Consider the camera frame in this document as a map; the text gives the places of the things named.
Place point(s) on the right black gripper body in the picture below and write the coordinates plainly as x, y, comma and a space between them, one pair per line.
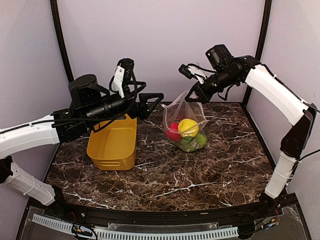
207, 93

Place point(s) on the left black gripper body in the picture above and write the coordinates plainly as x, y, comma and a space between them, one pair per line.
134, 111

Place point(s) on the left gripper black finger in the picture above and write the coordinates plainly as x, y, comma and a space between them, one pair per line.
134, 87
149, 101

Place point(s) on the clear zip top bag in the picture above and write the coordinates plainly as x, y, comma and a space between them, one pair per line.
179, 109

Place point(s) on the yellow lemon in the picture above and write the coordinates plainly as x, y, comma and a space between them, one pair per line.
188, 128

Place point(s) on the red apple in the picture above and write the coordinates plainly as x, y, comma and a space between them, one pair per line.
172, 132

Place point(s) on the yellow plastic basket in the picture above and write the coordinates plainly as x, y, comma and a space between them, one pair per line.
114, 147

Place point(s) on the green cabbage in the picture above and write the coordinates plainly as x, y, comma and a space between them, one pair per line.
201, 140
188, 144

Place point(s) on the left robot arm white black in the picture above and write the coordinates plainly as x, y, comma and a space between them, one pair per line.
91, 104

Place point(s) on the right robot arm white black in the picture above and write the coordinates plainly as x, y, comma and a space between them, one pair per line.
229, 71

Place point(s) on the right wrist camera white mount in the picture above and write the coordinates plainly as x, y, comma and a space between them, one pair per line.
192, 72

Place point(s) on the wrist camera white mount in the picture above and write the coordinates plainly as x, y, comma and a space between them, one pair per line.
122, 77
192, 72

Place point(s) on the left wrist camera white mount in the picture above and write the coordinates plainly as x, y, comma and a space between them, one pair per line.
122, 77

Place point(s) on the black front rail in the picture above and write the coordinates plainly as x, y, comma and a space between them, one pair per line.
235, 215

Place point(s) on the left black frame post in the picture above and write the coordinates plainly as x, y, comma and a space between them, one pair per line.
60, 40

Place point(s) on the white slotted cable duct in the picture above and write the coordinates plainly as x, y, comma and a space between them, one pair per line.
117, 231

